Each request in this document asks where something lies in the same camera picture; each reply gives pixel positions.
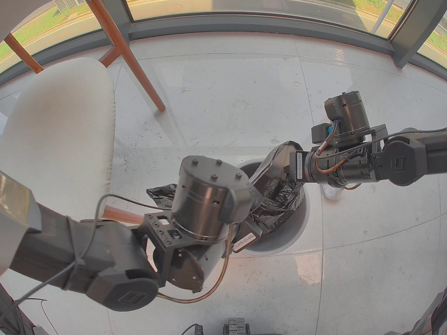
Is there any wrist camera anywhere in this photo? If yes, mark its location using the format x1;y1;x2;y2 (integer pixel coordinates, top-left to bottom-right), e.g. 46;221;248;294
311;123;337;146
217;184;262;224

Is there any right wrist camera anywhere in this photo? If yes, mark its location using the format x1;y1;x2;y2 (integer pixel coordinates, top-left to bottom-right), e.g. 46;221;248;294
311;123;337;146

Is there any black plastic bag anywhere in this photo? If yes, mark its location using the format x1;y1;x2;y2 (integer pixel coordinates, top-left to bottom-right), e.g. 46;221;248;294
146;140;306;238

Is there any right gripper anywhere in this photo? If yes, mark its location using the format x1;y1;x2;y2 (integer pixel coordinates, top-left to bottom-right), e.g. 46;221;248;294
289;148;373;188

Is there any white cushioned wooden chair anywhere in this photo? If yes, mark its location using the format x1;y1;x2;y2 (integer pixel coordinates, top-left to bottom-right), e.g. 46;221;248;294
0;0;166;227

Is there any window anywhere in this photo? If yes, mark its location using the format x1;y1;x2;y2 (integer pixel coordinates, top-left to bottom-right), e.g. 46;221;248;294
0;0;447;83

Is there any white trash bin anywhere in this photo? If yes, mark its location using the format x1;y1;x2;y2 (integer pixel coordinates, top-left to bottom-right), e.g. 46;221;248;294
237;158;311;256

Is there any black cable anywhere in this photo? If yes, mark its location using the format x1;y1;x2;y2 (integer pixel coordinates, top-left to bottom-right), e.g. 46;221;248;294
0;193;175;308

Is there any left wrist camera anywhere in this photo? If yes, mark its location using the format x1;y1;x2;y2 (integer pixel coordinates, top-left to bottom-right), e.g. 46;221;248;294
217;184;262;224

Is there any crumpled white paper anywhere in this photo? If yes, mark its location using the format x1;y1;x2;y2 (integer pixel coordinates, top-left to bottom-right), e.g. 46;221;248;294
323;184;344;200

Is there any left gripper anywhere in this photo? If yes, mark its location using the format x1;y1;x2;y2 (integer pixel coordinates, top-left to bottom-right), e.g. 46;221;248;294
229;219;263;255

